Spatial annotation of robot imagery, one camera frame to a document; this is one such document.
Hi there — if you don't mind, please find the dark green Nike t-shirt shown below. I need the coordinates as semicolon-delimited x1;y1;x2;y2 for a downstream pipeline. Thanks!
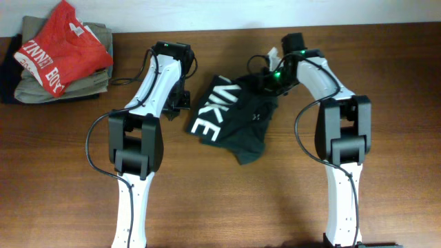
186;75;278;165

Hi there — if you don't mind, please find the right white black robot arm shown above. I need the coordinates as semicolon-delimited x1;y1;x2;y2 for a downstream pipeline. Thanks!
264;48;371;247

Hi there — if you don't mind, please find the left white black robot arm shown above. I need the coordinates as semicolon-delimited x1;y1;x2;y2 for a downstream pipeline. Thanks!
108;41;197;247

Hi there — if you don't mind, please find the folded light blue garment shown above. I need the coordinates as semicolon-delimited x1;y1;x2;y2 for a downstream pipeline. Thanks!
107;43;114;79

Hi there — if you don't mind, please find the red printed t-shirt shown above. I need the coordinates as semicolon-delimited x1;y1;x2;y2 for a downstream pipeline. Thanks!
14;1;113;98

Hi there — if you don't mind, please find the folded black garment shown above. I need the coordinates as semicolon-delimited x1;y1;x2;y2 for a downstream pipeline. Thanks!
0;34;101;105

